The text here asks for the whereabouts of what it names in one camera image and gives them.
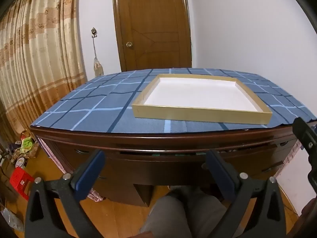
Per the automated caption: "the red plastic stool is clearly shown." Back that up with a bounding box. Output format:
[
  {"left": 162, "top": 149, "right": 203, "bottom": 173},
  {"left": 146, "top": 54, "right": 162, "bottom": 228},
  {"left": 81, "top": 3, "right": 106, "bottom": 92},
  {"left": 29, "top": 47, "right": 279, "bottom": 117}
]
[{"left": 10, "top": 167, "right": 34, "bottom": 201}]

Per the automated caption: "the shallow wooden tray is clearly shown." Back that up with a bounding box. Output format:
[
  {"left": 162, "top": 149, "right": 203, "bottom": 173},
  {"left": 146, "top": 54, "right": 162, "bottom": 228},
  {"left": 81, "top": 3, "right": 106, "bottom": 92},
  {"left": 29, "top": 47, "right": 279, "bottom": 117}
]
[{"left": 132, "top": 74, "right": 273, "bottom": 125}]

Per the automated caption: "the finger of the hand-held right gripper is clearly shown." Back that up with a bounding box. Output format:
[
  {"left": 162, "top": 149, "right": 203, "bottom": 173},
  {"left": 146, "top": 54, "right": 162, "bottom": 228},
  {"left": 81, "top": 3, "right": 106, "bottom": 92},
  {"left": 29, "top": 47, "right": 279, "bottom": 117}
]
[{"left": 292, "top": 117, "right": 317, "bottom": 159}]

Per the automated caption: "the beige patterned curtain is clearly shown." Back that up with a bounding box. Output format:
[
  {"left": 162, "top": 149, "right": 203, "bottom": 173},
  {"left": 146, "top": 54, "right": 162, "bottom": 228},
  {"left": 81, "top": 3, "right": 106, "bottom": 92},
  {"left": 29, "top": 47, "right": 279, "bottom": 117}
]
[{"left": 0, "top": 0, "right": 88, "bottom": 139}]

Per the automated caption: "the pink patterned cloth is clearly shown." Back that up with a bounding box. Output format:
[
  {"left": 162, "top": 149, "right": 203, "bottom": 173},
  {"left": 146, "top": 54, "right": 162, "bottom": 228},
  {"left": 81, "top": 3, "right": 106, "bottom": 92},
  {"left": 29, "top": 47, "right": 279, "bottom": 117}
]
[
  {"left": 275, "top": 142, "right": 304, "bottom": 179},
  {"left": 37, "top": 139, "right": 104, "bottom": 202}
]

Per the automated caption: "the beige curtain tassel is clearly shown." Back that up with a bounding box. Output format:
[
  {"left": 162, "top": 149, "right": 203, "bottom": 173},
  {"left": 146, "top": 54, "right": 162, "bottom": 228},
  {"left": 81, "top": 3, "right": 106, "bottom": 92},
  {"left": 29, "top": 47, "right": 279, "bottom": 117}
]
[{"left": 92, "top": 38, "right": 104, "bottom": 77}]

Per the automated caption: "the person's right forearm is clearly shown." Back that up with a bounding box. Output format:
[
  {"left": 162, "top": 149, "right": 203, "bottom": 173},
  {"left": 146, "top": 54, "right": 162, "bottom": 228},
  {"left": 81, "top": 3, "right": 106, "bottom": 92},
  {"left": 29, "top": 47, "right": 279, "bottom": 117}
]
[{"left": 300, "top": 198, "right": 317, "bottom": 220}]

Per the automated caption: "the green yellow cloth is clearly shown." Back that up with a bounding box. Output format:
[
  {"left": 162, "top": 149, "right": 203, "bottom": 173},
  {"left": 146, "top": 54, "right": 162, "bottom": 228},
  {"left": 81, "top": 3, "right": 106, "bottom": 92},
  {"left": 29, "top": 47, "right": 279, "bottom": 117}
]
[{"left": 21, "top": 137, "right": 34, "bottom": 153}]

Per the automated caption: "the person's grey trousers leg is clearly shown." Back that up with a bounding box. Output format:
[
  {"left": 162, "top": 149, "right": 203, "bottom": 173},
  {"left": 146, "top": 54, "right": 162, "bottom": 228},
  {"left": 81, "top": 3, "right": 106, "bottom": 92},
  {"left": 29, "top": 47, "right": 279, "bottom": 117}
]
[{"left": 140, "top": 186, "right": 233, "bottom": 238}]

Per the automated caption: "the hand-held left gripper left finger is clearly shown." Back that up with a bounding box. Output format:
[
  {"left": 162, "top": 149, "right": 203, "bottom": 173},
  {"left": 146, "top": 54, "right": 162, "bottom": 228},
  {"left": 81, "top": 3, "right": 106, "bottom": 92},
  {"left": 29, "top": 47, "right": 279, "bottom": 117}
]
[{"left": 24, "top": 149, "right": 106, "bottom": 238}]

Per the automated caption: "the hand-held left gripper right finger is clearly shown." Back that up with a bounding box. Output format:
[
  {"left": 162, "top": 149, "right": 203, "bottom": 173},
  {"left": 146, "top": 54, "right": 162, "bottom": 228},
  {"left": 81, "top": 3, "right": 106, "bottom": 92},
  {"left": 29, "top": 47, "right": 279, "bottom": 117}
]
[{"left": 205, "top": 150, "right": 288, "bottom": 238}]

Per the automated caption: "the clear plastic bag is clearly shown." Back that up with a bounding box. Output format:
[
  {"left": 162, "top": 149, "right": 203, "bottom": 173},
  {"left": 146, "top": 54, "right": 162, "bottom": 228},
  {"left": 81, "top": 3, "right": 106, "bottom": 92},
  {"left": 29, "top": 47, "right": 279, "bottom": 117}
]
[{"left": 1, "top": 207, "right": 25, "bottom": 230}]

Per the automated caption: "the blue plaid tablecloth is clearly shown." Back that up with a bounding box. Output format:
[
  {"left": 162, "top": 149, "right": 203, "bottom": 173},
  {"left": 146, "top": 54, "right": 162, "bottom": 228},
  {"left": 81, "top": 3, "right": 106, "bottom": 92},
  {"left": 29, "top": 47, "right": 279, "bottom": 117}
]
[{"left": 33, "top": 67, "right": 317, "bottom": 135}]

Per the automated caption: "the brown wooden door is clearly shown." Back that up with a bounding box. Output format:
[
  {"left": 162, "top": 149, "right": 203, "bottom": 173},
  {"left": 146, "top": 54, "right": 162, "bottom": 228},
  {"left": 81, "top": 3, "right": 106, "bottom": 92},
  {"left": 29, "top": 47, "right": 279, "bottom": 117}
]
[{"left": 112, "top": 0, "right": 193, "bottom": 72}]

